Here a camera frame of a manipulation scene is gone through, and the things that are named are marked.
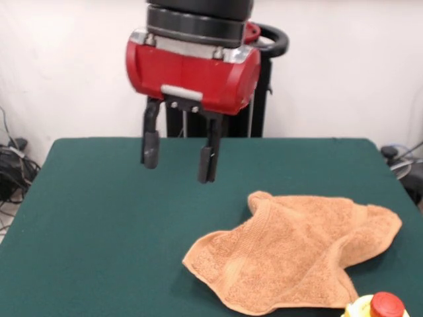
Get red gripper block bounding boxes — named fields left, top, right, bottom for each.
left=124, top=28, right=262, bottom=184

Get tan terry towel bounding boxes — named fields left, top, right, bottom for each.
left=182, top=190, right=403, bottom=316

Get dark green tablecloth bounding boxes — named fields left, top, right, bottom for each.
left=0, top=137, right=423, bottom=317

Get yellow emergency stop button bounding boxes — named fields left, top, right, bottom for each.
left=345, top=291, right=412, bottom=317

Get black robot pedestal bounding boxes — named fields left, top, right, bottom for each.
left=165, top=22, right=290, bottom=138

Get tangled black cables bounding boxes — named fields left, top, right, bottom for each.
left=379, top=140, right=423, bottom=212
left=0, top=105, right=41, bottom=232

